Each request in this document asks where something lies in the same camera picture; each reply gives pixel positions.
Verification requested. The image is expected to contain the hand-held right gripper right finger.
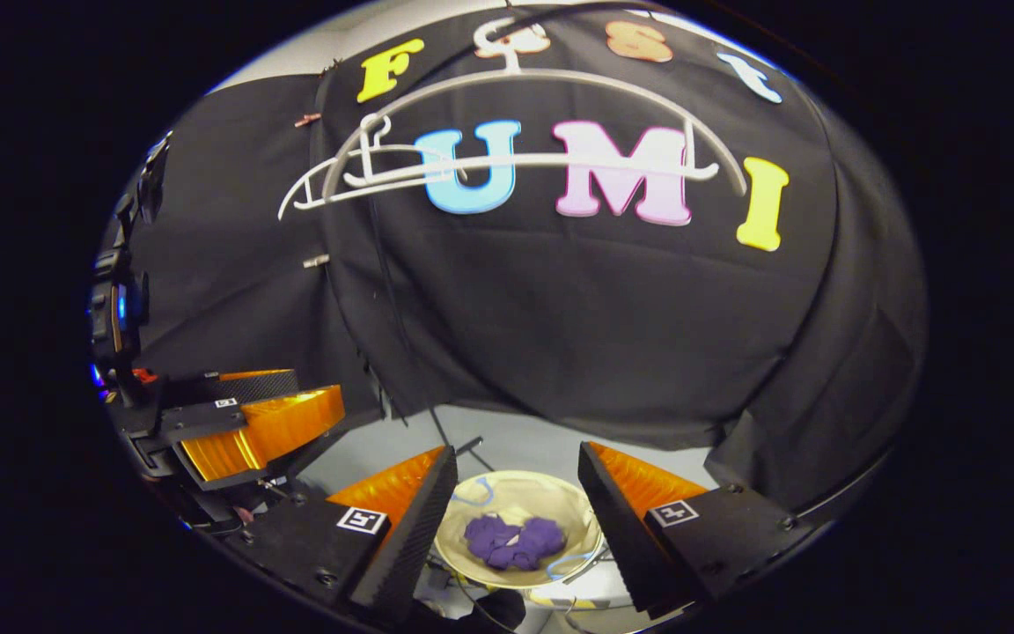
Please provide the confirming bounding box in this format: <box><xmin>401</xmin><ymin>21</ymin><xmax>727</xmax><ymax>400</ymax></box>
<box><xmin>577</xmin><ymin>440</ymin><xmax>825</xmax><ymax>617</ymax></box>

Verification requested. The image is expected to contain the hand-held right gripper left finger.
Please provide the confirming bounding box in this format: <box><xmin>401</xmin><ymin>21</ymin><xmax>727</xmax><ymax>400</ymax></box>
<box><xmin>230</xmin><ymin>445</ymin><xmax>459</xmax><ymax>622</ymax></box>

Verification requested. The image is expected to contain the purple knitted cardigan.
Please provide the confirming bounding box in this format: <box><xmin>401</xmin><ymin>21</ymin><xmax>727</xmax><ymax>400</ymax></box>
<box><xmin>463</xmin><ymin>513</ymin><xmax>567</xmax><ymax>571</ymax></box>

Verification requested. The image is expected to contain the beige round laundry hamper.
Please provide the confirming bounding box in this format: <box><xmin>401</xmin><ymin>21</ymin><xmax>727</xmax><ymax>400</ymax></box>
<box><xmin>433</xmin><ymin>469</ymin><xmax>605</xmax><ymax>589</ymax></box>

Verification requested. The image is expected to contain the large white clothes hanger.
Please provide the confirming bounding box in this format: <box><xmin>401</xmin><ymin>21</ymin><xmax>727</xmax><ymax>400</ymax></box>
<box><xmin>322</xmin><ymin>18</ymin><xmax>747</xmax><ymax>203</ymax></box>

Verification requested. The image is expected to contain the small white clothes hanger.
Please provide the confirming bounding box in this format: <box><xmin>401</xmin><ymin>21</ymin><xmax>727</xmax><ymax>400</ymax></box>
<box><xmin>278</xmin><ymin>113</ymin><xmax>464</xmax><ymax>221</ymax></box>

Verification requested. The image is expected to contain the black backdrop cloth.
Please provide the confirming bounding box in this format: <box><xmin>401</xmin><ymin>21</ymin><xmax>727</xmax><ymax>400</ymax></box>
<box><xmin>102</xmin><ymin>4</ymin><xmax>929</xmax><ymax>520</ymax></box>

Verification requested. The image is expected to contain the black clothes rail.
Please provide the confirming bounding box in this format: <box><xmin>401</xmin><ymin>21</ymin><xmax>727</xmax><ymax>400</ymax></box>
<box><xmin>423</xmin><ymin>0</ymin><xmax>684</xmax><ymax>71</ymax></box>

